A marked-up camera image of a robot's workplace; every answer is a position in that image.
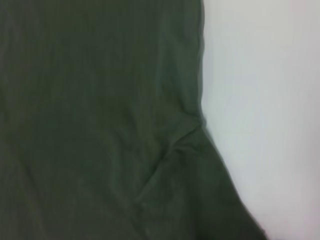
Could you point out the dark green shirt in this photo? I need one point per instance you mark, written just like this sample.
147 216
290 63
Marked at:
100 125

